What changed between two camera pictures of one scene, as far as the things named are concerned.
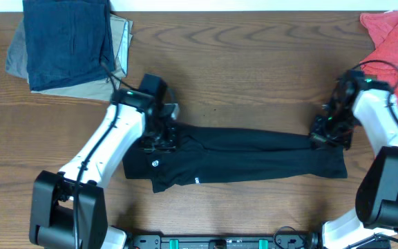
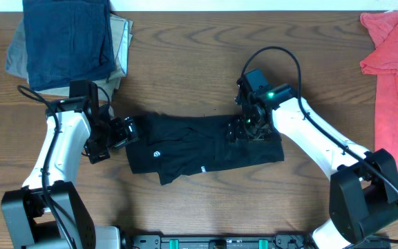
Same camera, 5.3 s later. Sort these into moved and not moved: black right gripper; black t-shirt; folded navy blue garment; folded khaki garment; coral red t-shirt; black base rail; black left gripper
Moved: black left gripper; black right gripper; black t-shirt
Not moved: coral red t-shirt; black base rail; folded navy blue garment; folded khaki garment
